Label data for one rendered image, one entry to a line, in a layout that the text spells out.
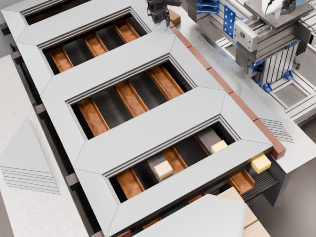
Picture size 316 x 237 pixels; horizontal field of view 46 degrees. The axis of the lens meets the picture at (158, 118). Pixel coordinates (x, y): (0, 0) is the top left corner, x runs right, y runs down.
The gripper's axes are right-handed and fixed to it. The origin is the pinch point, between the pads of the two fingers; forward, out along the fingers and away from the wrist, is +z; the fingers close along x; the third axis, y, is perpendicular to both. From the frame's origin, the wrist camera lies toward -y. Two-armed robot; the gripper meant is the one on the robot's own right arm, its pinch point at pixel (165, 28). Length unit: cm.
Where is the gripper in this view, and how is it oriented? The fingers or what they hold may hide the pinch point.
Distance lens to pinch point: 191.1
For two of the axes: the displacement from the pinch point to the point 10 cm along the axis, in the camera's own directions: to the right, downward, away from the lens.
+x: 4.8, 6.8, -5.5
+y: -8.7, 4.4, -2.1
